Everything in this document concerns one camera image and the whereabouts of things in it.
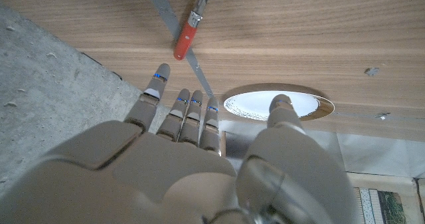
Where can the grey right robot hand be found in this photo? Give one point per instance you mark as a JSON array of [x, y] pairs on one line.
[[149, 171]]

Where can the white paper plate gold rim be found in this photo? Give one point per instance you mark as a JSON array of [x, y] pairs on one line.
[[249, 106]]

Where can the grey tape strip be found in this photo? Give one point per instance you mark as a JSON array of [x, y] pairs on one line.
[[162, 4]]

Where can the printed room backdrop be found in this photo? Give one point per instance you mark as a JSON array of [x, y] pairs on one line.
[[372, 157]]

